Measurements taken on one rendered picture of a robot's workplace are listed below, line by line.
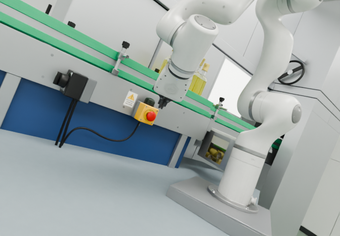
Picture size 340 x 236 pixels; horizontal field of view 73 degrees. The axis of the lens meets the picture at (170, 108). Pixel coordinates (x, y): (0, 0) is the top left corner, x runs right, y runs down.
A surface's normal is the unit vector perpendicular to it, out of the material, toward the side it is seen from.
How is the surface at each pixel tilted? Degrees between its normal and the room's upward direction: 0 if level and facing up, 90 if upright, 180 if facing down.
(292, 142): 90
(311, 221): 90
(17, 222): 0
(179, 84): 132
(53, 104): 90
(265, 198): 90
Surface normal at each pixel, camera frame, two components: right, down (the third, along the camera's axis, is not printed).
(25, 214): 0.39, -0.92
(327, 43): -0.73, -0.32
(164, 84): -0.24, 0.66
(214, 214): -0.38, -0.16
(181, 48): -0.64, 0.38
